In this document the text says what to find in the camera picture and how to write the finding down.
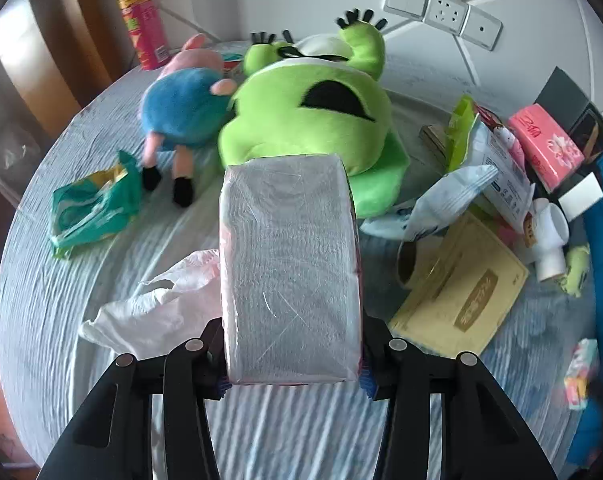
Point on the white wall socket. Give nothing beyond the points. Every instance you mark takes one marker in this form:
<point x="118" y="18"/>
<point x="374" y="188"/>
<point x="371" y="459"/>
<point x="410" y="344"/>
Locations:
<point x="446" y="12"/>

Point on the blue body pig plush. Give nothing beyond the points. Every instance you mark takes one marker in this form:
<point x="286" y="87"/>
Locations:
<point x="181" y="105"/>

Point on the white plastic bag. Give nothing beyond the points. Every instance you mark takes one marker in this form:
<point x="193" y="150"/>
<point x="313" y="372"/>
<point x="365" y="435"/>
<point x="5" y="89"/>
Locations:
<point x="151" y="310"/>

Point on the flat beige box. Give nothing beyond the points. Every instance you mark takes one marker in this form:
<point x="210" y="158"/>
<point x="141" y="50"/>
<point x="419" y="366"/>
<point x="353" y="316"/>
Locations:
<point x="461" y="295"/>

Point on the green frog plush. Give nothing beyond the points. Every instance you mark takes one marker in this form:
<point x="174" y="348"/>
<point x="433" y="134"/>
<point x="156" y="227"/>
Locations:
<point x="306" y="130"/>

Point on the crumpled white blue packet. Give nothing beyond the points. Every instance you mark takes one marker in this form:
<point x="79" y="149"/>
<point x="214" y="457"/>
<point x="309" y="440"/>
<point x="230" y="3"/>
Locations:
<point x="446" y="195"/>

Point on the clear white tissue pack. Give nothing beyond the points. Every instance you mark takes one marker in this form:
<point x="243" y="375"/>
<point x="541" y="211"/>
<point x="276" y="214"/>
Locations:
<point x="291" y="270"/>

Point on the green white packet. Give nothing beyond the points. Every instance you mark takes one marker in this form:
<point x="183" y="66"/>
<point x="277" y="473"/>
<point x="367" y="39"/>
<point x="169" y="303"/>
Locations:
<point x="461" y="125"/>

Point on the white box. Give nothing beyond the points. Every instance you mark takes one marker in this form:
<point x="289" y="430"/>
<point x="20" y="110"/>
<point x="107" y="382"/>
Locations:
<point x="579" y="195"/>

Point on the white wipes packet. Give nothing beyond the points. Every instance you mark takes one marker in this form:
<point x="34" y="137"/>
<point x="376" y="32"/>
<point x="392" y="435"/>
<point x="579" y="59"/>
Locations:
<point x="506" y="180"/>

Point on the clear plastic bag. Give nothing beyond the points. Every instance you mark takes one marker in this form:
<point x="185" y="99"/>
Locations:
<point x="11" y="152"/>

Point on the pink yellow can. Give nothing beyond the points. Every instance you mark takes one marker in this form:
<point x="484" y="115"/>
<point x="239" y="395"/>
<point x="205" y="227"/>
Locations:
<point x="144" y="25"/>

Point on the black box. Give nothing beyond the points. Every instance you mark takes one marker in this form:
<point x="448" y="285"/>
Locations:
<point x="561" y="92"/>

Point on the pastel sanitary pad packet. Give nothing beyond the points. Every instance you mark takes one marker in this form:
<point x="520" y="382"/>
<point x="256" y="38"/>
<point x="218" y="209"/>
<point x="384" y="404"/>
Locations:
<point x="581" y="375"/>

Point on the white PVC pipe fitting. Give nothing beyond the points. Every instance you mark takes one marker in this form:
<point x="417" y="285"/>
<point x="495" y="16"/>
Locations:
<point x="551" y="240"/>

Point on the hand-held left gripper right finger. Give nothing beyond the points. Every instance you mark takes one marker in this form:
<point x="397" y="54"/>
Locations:
<point x="381" y="365"/>

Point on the small brown box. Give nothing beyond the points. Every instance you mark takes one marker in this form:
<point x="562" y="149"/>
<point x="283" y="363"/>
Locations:
<point x="434" y="140"/>

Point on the pink tissue packet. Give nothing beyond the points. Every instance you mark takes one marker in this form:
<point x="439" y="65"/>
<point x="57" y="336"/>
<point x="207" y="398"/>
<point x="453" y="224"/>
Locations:
<point x="546" y="147"/>

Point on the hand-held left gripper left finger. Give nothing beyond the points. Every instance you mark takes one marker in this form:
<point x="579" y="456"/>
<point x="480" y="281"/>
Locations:
<point x="201" y="360"/>

